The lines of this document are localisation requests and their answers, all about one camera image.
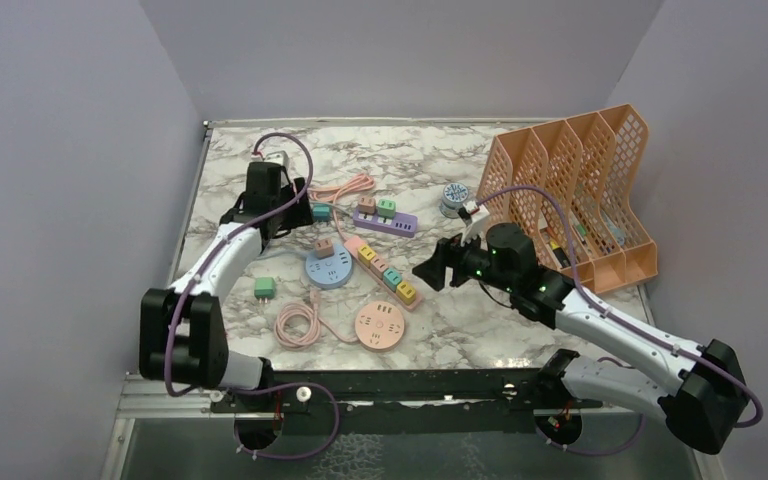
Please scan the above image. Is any blue patterned tape roll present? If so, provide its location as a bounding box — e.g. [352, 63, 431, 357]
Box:
[439, 182, 470, 218]

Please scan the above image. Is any orange mesh file organizer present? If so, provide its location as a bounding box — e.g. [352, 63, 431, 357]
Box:
[477, 104, 658, 294]

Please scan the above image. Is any green plug on table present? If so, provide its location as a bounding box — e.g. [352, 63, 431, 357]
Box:
[253, 276, 276, 304]

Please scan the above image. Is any pink long power strip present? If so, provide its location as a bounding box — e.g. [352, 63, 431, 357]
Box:
[343, 236, 423, 311]

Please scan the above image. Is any blue round power socket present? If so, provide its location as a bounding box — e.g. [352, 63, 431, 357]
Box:
[304, 244, 354, 290]

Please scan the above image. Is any pink round power socket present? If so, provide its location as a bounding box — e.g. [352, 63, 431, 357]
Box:
[354, 301, 406, 352]

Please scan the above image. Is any pink coiled cable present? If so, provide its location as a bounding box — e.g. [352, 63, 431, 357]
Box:
[273, 288, 359, 350]

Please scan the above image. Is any teal charger plug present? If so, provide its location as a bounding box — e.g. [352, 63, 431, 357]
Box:
[382, 268, 403, 291]

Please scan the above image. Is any green charger plug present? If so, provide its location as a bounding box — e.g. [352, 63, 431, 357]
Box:
[376, 198, 397, 219]

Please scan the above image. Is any yellow charger plug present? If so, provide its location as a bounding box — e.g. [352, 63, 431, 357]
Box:
[357, 244, 377, 267]
[395, 281, 417, 305]

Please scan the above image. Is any dusty pink charger plug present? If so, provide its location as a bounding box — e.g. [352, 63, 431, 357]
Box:
[314, 238, 335, 259]

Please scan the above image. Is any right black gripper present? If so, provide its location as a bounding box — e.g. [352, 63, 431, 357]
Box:
[413, 223, 516, 293]

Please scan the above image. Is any salmon coiled cable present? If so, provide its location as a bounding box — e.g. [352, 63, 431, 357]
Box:
[307, 173, 377, 243]

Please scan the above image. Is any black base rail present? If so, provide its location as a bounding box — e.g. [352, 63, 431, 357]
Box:
[210, 367, 602, 436]

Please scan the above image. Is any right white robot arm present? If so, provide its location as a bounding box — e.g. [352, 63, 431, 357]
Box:
[412, 223, 751, 455]

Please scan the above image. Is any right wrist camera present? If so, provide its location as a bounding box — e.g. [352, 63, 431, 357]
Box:
[458, 201, 490, 246]

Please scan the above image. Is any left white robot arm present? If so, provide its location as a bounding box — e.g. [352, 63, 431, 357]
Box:
[139, 162, 313, 411]

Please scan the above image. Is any purple power strip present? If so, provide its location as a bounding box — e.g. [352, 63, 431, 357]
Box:
[352, 209, 418, 238]

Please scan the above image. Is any pink dual USB charger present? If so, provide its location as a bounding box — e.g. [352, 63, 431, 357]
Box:
[357, 196, 377, 215]

